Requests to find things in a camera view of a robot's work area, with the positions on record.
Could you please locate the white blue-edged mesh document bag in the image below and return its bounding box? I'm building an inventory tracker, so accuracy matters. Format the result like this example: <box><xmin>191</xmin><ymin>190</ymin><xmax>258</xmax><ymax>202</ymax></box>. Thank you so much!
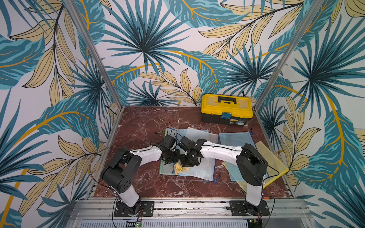
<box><xmin>173</xmin><ymin>126</ymin><xmax>216</xmax><ymax>181</ymax></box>

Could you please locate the yellow mesh document bag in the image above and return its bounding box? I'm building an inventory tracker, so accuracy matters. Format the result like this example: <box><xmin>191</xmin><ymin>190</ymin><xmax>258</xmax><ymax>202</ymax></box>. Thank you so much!
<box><xmin>223</xmin><ymin>141</ymin><xmax>289</xmax><ymax>193</ymax></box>

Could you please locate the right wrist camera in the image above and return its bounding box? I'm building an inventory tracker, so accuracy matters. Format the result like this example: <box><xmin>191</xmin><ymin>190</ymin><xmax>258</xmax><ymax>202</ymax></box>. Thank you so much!
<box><xmin>177</xmin><ymin>136</ymin><xmax>207</xmax><ymax>153</ymax></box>

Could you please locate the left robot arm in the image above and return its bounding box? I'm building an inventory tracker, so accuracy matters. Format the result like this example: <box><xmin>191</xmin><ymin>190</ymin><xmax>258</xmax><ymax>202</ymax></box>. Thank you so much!
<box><xmin>101</xmin><ymin>145</ymin><xmax>181</xmax><ymax>208</ymax></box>

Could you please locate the yellow black toolbox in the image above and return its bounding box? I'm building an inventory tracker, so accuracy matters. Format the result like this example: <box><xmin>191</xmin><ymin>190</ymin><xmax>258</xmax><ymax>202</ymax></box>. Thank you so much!
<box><xmin>201</xmin><ymin>94</ymin><xmax>254</xmax><ymax>126</ymax></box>

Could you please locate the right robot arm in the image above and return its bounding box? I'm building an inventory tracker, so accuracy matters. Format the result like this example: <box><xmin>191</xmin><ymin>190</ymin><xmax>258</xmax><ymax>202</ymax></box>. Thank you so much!
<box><xmin>177</xmin><ymin>137</ymin><xmax>268</xmax><ymax>208</ymax></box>

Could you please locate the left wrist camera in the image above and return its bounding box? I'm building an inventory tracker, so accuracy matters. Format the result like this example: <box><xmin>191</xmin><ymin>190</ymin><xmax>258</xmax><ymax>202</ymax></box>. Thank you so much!
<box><xmin>159</xmin><ymin>135</ymin><xmax>177</xmax><ymax>150</ymax></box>

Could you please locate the green-edged mesh document bag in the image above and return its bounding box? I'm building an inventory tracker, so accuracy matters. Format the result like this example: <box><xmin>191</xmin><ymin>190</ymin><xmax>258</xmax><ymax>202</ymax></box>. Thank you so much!
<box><xmin>159</xmin><ymin>127</ymin><xmax>175</xmax><ymax>175</ymax></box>

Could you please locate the cream wiping cloth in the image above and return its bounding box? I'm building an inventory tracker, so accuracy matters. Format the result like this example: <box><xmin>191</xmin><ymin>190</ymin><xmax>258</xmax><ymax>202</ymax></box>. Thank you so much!
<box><xmin>174</xmin><ymin>162</ymin><xmax>191</xmax><ymax>175</ymax></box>

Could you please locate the light blue mesh document bag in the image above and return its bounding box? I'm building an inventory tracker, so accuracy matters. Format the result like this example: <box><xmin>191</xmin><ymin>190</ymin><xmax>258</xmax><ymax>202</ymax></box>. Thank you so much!
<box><xmin>172</xmin><ymin>129</ymin><xmax>217</xmax><ymax>181</ymax></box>

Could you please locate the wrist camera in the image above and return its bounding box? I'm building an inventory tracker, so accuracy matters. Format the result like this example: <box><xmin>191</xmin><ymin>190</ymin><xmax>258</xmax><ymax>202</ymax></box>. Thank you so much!
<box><xmin>159</xmin><ymin>135</ymin><xmax>177</xmax><ymax>150</ymax></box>
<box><xmin>177</xmin><ymin>136</ymin><xmax>207</xmax><ymax>153</ymax></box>

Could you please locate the aluminium front rail frame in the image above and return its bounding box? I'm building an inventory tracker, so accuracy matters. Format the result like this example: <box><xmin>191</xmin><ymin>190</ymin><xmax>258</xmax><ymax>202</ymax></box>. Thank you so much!
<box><xmin>66</xmin><ymin>198</ymin><xmax>316</xmax><ymax>228</ymax></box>

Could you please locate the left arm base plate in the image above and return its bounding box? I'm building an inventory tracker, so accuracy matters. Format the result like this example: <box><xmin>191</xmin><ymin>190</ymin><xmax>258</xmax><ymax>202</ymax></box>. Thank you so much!
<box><xmin>113</xmin><ymin>201</ymin><xmax>155</xmax><ymax>218</ymax></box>

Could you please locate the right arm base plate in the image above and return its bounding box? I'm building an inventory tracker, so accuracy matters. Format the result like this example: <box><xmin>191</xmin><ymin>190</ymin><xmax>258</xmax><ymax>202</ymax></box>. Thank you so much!
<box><xmin>226</xmin><ymin>200</ymin><xmax>271</xmax><ymax>217</ymax></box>

